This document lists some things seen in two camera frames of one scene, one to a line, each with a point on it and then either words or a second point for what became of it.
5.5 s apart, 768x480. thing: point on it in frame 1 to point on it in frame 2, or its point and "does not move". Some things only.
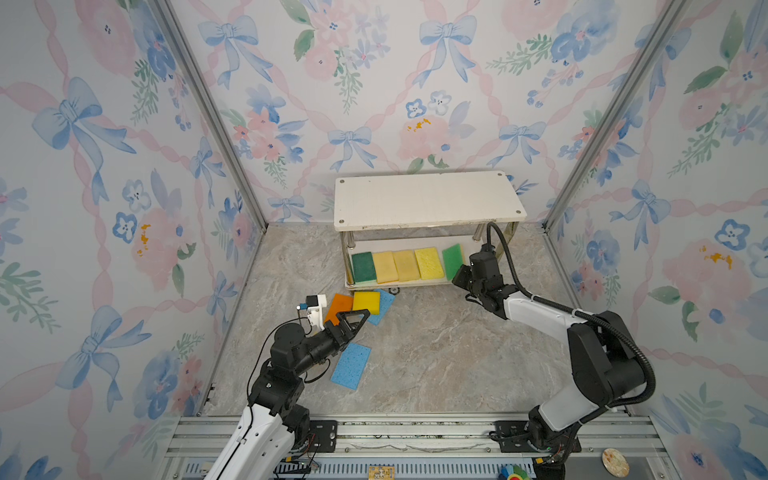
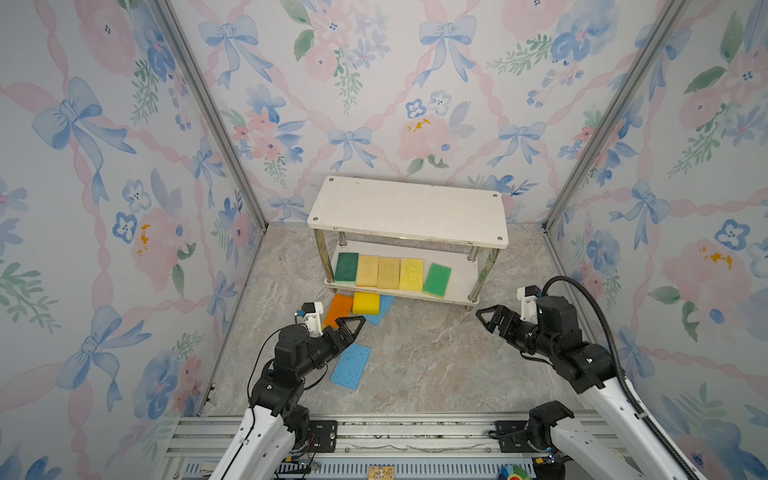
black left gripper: x=340 y=342 does not move
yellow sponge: x=406 y=265 to x=388 y=273
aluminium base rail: x=421 y=448 does not move
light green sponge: x=453 y=260 to x=437 y=280
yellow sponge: x=385 y=267 to x=367 y=271
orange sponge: x=339 y=303 does not move
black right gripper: x=462 y=273 to x=511 y=321
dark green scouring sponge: x=364 y=269 to x=346 y=267
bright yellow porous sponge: x=429 y=264 to x=411 y=274
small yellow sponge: x=367 y=300 does not move
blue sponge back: x=386 y=302 does not move
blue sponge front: x=351 y=365 does not move
